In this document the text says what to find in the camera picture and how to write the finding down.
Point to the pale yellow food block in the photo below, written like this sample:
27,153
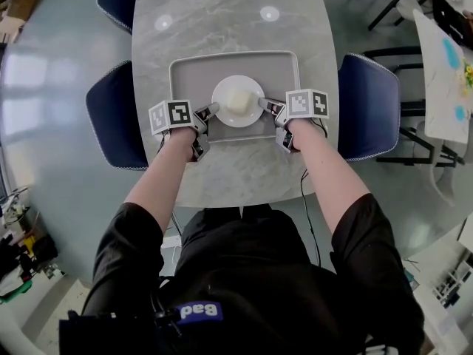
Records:
237,101

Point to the blue label patch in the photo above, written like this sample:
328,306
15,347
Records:
201,312

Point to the white marble side table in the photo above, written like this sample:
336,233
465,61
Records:
441,98

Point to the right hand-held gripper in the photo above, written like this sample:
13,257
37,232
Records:
305,104

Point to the pile of tools and clutter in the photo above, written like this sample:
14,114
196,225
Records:
22,257

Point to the yellow flower bunch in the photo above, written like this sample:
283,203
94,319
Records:
468,74

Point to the black metal chair frame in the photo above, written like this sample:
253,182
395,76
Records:
386,2
417,150

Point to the person's left forearm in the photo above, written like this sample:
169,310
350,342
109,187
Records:
159,176

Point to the grey rectangular tray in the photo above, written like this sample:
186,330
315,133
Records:
192,76

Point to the black bag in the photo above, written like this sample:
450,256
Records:
449,17

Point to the person's black clothing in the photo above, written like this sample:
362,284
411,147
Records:
251,279

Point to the grey marble table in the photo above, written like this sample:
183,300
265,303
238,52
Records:
236,24

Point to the person's right forearm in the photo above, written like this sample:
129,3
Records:
329,172

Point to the white plate of food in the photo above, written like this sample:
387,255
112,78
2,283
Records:
221,98

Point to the cardboard boxes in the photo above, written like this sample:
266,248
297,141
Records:
18,2

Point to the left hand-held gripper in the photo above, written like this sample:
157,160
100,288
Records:
176,115

